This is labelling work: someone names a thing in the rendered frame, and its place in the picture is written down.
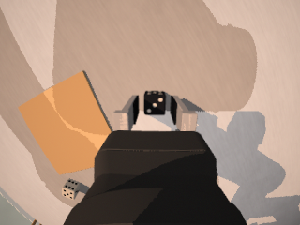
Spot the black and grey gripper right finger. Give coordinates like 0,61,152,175
171,96,198,131

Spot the white die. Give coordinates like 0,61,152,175
62,179,80,200

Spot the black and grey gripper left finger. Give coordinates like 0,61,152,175
112,95,139,131

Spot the orange flat mat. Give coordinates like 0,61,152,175
18,71,112,175

